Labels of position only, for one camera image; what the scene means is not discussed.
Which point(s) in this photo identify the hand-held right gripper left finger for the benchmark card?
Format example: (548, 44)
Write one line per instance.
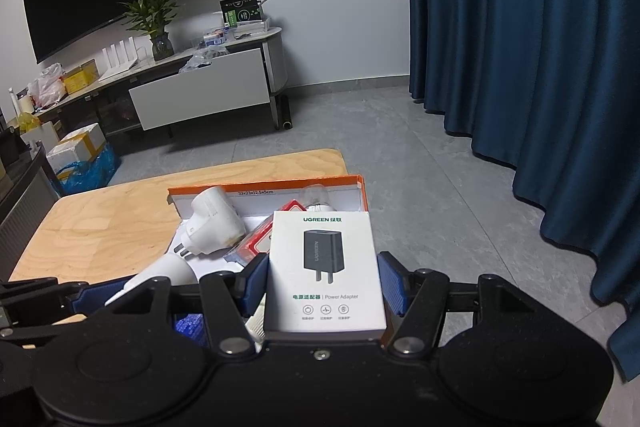
(252, 287)

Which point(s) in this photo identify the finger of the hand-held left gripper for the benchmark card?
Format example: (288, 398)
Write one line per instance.
(100, 297)

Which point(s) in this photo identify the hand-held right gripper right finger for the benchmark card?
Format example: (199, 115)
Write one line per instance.
(392, 283)

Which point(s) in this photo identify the red playing card box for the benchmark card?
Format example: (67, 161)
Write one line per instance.
(255, 244)

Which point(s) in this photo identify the small white adapter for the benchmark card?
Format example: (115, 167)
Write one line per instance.
(160, 274)

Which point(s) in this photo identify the white power adapter box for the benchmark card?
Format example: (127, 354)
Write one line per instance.
(325, 267)

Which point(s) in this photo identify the blue wipes packet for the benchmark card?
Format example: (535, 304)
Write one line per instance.
(190, 328)

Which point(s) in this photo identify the white plug adapter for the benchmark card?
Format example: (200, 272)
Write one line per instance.
(215, 219)

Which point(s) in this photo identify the orange cardboard box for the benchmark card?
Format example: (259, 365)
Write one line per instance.
(280, 194)

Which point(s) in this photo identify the clear bottle with white plug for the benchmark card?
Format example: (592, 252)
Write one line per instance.
(315, 197)

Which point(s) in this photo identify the dark round counter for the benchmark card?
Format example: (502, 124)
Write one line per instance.
(22, 207)

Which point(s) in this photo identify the blue plastic bag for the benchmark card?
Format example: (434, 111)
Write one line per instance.
(92, 174)

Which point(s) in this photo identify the white and yellow cardboard box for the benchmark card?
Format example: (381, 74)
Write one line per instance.
(77, 147)

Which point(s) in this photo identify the black roll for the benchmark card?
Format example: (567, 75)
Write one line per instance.
(286, 112)

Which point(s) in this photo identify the white tv cabinet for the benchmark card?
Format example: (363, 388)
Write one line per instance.
(200, 92)

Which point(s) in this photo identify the white and red plastic bag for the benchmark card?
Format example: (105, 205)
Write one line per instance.
(46, 87)

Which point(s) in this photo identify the white router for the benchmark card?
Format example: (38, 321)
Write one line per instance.
(120, 59)

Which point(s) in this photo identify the pile of small clutter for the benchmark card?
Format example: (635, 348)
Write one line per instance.
(207, 49)

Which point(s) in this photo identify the blue curtain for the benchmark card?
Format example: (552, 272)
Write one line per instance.
(525, 57)

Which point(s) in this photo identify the black and green box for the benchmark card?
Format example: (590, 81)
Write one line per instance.
(241, 9)

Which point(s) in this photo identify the potted plant in dark vase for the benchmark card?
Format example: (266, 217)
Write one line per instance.
(152, 19)

